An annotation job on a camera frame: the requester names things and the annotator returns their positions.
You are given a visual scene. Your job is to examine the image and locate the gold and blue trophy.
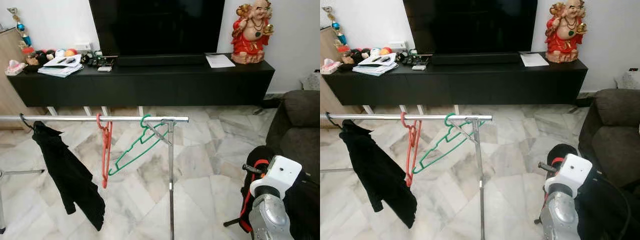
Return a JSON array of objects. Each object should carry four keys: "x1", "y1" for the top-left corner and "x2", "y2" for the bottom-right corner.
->
[
  {"x1": 7, "y1": 7, "x2": 34, "y2": 49},
  {"x1": 322, "y1": 6, "x2": 349, "y2": 47}
]

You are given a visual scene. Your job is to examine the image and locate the side table with lace cloth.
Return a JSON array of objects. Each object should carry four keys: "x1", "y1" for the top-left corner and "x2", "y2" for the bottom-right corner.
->
[
  {"x1": 300, "y1": 70, "x2": 320, "y2": 92},
  {"x1": 615, "y1": 67, "x2": 640, "y2": 91}
]

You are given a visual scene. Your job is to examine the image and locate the stack of papers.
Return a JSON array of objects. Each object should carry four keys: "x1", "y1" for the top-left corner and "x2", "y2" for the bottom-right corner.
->
[
  {"x1": 37, "y1": 54, "x2": 85, "y2": 79},
  {"x1": 352, "y1": 52, "x2": 400, "y2": 77}
]

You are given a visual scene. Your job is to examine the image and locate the pink tissue box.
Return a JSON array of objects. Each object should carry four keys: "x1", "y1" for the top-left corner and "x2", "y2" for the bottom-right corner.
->
[
  {"x1": 5, "y1": 60, "x2": 27, "y2": 77},
  {"x1": 320, "y1": 58, "x2": 342, "y2": 75}
]

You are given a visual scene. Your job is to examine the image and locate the light wooden cabinet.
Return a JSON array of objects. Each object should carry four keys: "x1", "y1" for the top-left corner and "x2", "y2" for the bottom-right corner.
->
[
  {"x1": 0, "y1": 27, "x2": 49, "y2": 131},
  {"x1": 320, "y1": 27, "x2": 361, "y2": 129}
]

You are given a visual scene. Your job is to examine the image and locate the green plastic hanger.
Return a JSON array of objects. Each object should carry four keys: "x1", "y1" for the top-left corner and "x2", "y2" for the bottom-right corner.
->
[
  {"x1": 107, "y1": 114, "x2": 171, "y2": 177},
  {"x1": 412, "y1": 113, "x2": 486, "y2": 175}
]

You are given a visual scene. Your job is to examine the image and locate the black soundbar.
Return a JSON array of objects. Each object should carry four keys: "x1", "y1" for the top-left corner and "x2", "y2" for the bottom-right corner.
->
[
  {"x1": 116, "y1": 53, "x2": 206, "y2": 68},
  {"x1": 431, "y1": 51, "x2": 521, "y2": 66}
]

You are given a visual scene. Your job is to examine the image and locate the black garment with red trim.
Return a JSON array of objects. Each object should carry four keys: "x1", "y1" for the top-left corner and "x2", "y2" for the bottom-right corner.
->
[
  {"x1": 239, "y1": 145, "x2": 320, "y2": 240},
  {"x1": 535, "y1": 143, "x2": 640, "y2": 240}
]

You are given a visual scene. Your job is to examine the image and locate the black flat television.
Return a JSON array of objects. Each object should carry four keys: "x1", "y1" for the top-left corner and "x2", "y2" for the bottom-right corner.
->
[
  {"x1": 89, "y1": 0, "x2": 226, "y2": 57},
  {"x1": 402, "y1": 0, "x2": 539, "y2": 55}
]

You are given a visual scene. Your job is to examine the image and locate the black television console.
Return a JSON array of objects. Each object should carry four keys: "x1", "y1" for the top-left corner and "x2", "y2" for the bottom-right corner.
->
[
  {"x1": 322, "y1": 59, "x2": 589, "y2": 115},
  {"x1": 7, "y1": 60, "x2": 276, "y2": 117}
]

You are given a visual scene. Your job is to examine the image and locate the dark brown sofa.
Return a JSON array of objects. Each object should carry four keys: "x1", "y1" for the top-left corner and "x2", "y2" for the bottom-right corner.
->
[
  {"x1": 577, "y1": 88, "x2": 640, "y2": 189},
  {"x1": 265, "y1": 90, "x2": 320, "y2": 186}
]

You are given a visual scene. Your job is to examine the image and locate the black hanger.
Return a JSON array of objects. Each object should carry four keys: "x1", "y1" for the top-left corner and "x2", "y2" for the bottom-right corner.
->
[
  {"x1": 325, "y1": 112, "x2": 344, "y2": 130},
  {"x1": 19, "y1": 113, "x2": 36, "y2": 132}
]

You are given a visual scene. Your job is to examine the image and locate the black printed t-shirt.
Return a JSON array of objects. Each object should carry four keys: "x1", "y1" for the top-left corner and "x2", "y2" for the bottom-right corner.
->
[
  {"x1": 31, "y1": 121, "x2": 107, "y2": 232},
  {"x1": 339, "y1": 120, "x2": 419, "y2": 230}
]

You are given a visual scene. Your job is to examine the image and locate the red laughing Buddha statue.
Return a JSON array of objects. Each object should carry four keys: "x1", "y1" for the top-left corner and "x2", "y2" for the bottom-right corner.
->
[
  {"x1": 545, "y1": 0, "x2": 584, "y2": 64},
  {"x1": 231, "y1": 0, "x2": 275, "y2": 65}
]

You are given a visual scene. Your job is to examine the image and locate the red-lidded jar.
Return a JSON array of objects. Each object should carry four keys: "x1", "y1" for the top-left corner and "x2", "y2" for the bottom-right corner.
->
[
  {"x1": 21, "y1": 46, "x2": 39, "y2": 66},
  {"x1": 336, "y1": 45, "x2": 353, "y2": 65}
]

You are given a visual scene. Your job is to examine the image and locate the red plastic hanger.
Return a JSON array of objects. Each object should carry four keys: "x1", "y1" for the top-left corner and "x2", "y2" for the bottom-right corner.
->
[
  {"x1": 400, "y1": 111, "x2": 423, "y2": 188},
  {"x1": 96, "y1": 113, "x2": 114, "y2": 190}
]

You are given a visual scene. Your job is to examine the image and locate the silver metal clothes rack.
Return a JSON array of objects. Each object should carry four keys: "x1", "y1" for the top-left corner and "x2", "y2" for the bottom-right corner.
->
[
  {"x1": 320, "y1": 113, "x2": 494, "y2": 240},
  {"x1": 0, "y1": 115, "x2": 190, "y2": 240}
]

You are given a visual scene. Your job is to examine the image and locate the white paper sheet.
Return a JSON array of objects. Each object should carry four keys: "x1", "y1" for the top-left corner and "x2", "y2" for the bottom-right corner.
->
[
  {"x1": 205, "y1": 53, "x2": 236, "y2": 69},
  {"x1": 520, "y1": 52, "x2": 550, "y2": 68}
]

